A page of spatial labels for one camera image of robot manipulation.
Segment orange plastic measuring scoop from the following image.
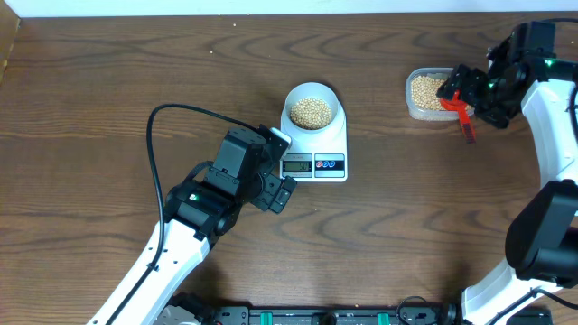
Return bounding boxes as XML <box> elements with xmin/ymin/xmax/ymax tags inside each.
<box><xmin>439</xmin><ymin>90</ymin><xmax>476</xmax><ymax>144</ymax></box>

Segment white digital kitchen scale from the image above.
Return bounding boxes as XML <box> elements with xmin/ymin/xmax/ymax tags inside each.
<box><xmin>279</xmin><ymin>97</ymin><xmax>349</xmax><ymax>182</ymax></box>

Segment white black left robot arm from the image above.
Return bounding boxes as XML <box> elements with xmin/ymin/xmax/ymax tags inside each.
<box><xmin>90</xmin><ymin>126</ymin><xmax>296</xmax><ymax>324</ymax></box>

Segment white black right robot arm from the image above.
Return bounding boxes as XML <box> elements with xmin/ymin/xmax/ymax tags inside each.
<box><xmin>436</xmin><ymin>18</ymin><xmax>577</xmax><ymax>324</ymax></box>

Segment soybeans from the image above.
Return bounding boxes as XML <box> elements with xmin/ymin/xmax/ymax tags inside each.
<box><xmin>289</xmin><ymin>97</ymin><xmax>332</xmax><ymax>130</ymax></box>
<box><xmin>410</xmin><ymin>76</ymin><xmax>444</xmax><ymax>111</ymax></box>

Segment grey round bowl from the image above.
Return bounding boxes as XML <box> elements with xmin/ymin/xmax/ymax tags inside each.
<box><xmin>281</xmin><ymin>82</ymin><xmax>342</xmax><ymax>131</ymax></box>

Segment clear plastic container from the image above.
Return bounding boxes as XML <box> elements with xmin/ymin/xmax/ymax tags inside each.
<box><xmin>406</xmin><ymin>68</ymin><xmax>459</xmax><ymax>122</ymax></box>

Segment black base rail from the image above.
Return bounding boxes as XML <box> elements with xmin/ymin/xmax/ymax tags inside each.
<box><xmin>156</xmin><ymin>293</ymin><xmax>458</xmax><ymax>325</ymax></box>

